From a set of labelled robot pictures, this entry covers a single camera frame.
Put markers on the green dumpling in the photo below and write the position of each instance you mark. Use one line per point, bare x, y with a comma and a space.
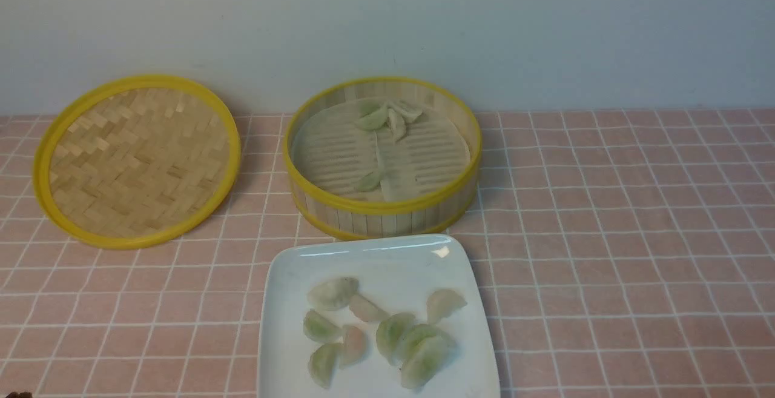
369, 182
373, 115

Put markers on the white dumpling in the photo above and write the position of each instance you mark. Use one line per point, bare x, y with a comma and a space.
396, 124
408, 112

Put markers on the pale green dumpling plate top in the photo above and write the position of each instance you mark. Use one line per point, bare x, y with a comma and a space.
334, 294

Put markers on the pink dumpling plate centre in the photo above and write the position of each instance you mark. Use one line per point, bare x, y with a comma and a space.
365, 310

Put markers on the pink dumpling plate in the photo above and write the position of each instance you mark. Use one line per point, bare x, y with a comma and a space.
354, 343
365, 310

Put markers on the white dumpling plate right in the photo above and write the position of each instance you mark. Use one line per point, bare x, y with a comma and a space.
443, 303

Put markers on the white square plate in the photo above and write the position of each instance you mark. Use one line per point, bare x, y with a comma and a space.
398, 275

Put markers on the green dumpling plate centre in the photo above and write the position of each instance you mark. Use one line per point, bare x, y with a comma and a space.
389, 333

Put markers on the pink dumpling plate lower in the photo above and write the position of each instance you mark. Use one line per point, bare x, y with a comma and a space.
354, 343

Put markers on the green dumpling plate right upper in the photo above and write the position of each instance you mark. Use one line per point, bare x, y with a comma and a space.
411, 338

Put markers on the green dumpling plate bottom right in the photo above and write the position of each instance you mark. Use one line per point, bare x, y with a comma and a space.
429, 357

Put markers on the green dumpling plate bottom left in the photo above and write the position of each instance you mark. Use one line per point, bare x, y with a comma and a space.
322, 363

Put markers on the yellow-rimmed bamboo steamer basket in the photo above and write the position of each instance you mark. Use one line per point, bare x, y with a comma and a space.
349, 219

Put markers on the white steamer liner cloth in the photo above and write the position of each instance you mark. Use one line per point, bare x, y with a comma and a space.
333, 154

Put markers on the green dumpling in steamer back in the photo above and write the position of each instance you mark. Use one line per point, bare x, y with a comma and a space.
373, 115

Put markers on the woven bamboo steamer lid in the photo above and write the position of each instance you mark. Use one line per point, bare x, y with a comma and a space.
137, 162

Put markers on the dark object left edge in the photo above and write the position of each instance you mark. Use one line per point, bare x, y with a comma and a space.
23, 394

